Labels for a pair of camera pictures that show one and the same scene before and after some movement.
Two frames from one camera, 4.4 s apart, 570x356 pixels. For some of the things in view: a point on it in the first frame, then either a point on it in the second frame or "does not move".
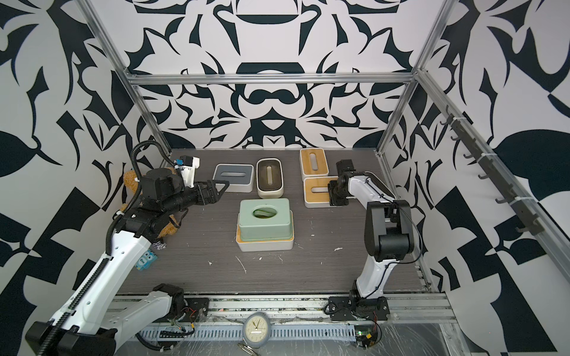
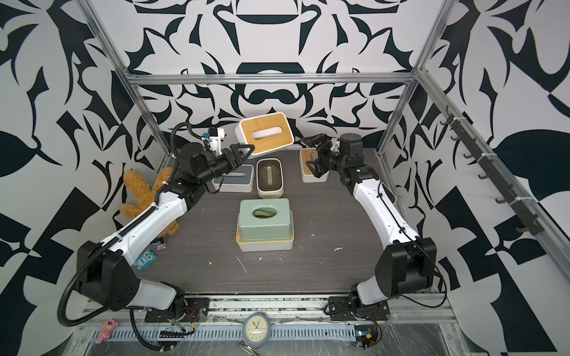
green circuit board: [365, 336] does not move
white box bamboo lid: [316, 191] to [265, 132]
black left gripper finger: [217, 194] to [237, 162]
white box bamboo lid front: [246, 245] does not move
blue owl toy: [146, 261] does not move
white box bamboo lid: [313, 162] does not move
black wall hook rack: [495, 173] does not move
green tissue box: [265, 219] does not move
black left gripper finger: [213, 182] to [235, 153]
